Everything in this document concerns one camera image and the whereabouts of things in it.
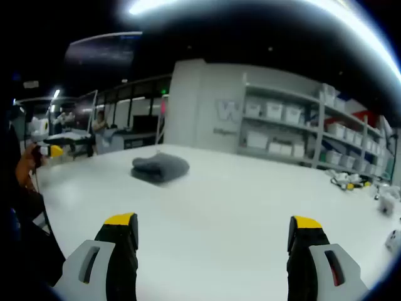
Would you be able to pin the grey towel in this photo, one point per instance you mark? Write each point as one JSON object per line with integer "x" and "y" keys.
{"x": 159, "y": 167}

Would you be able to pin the person's left hand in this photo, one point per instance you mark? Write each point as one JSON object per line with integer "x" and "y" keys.
{"x": 26, "y": 166}

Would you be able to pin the background work table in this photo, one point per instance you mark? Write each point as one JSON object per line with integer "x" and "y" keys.
{"x": 67, "y": 138}

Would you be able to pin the black monitor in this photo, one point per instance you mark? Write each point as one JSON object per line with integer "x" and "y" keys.
{"x": 145, "y": 123}

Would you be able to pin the white spotted object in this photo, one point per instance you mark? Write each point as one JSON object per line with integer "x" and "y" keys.
{"x": 395, "y": 239}

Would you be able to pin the spare grippers on table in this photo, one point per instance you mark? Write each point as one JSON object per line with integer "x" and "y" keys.
{"x": 347, "y": 182}

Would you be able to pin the dark ceiling screen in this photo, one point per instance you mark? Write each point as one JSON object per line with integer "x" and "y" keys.
{"x": 103, "y": 53}

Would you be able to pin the white fluffy object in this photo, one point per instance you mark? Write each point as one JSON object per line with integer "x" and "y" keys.
{"x": 388, "y": 200}

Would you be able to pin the grey metal shelving unit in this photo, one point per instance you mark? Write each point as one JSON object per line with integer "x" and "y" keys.
{"x": 319, "y": 138}

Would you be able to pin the rows of white storage bins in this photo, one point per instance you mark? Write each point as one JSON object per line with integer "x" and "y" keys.
{"x": 282, "y": 111}

